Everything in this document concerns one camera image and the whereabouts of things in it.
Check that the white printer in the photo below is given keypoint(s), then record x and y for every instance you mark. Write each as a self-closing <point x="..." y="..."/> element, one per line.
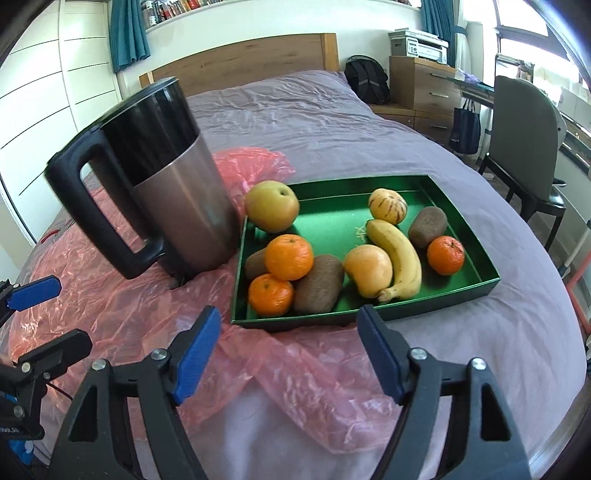
<point x="418" y="46"/>

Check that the striped pepino melon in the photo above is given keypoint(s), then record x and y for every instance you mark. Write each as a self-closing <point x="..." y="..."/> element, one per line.
<point x="388" y="205"/>

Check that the pink plastic sheet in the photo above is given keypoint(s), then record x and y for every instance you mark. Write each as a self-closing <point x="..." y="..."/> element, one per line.
<point x="138" y="295"/>

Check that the desk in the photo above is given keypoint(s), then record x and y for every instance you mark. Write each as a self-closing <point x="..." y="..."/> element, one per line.
<point x="475" y="85"/>

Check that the copper and black electric kettle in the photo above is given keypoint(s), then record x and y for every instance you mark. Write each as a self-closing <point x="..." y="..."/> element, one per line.
<point x="184" y="198"/>

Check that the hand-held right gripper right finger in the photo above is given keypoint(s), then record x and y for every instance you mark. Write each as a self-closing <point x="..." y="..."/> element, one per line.
<point x="378" y="350"/>

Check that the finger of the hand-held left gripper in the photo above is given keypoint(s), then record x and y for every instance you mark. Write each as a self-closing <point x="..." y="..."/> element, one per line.
<point x="60" y="353"/>
<point x="34" y="291"/>

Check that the wooden headboard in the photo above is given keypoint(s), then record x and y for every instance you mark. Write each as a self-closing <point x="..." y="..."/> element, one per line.
<point x="240" y="60"/>

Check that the teal curtain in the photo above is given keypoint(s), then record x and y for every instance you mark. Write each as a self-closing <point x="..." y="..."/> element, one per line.
<point x="129" y="32"/>
<point x="438" y="23"/>

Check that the yellow banana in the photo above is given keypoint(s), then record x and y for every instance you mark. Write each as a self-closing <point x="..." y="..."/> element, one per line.
<point x="401" y="258"/>

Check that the white wardrobe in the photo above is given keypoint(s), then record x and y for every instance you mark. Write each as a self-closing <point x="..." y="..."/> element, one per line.
<point x="46" y="92"/>

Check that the window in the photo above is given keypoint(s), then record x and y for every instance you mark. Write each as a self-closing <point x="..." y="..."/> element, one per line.
<point x="531" y="27"/>

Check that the brown kiwi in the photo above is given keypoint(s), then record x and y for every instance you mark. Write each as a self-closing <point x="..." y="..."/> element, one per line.
<point x="318" y="284"/>
<point x="427" y="226"/>
<point x="255" y="265"/>

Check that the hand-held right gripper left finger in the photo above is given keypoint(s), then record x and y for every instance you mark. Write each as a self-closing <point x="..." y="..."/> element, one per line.
<point x="198" y="355"/>

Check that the wooden dresser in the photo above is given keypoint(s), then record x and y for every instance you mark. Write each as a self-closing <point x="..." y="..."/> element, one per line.
<point x="415" y="87"/>

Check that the orange metal frame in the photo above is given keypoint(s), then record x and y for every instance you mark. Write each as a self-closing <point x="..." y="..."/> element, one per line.
<point x="577" y="300"/>

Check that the black backpack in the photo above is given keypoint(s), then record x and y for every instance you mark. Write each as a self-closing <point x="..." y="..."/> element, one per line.
<point x="367" y="78"/>

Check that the dark tote bag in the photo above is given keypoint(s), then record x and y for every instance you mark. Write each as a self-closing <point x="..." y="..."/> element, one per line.
<point x="465" y="129"/>

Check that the row of books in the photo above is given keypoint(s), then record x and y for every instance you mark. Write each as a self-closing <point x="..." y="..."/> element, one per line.
<point x="184" y="7"/>

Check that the yellow-green apple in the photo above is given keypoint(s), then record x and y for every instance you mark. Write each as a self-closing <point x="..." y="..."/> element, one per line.
<point x="272" y="205"/>

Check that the orange mandarin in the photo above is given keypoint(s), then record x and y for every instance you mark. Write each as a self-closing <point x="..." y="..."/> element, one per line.
<point x="271" y="294"/>
<point x="445" y="254"/>
<point x="288" y="256"/>

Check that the green tray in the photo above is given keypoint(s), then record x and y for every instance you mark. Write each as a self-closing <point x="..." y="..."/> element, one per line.
<point x="332" y="217"/>

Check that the grey chair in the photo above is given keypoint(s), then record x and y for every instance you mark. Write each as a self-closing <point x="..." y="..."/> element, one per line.
<point x="521" y="138"/>

